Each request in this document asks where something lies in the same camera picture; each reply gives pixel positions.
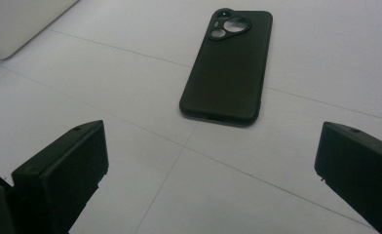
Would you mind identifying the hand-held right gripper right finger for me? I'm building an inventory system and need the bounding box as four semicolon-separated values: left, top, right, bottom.
314;121;382;234

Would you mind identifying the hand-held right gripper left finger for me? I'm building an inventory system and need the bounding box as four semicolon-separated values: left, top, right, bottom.
11;119;110;234

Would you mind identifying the white plastic container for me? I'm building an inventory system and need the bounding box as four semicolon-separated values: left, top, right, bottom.
0;0;80;61

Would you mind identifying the black phone case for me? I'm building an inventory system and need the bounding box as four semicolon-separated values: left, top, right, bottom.
178;8;274;128

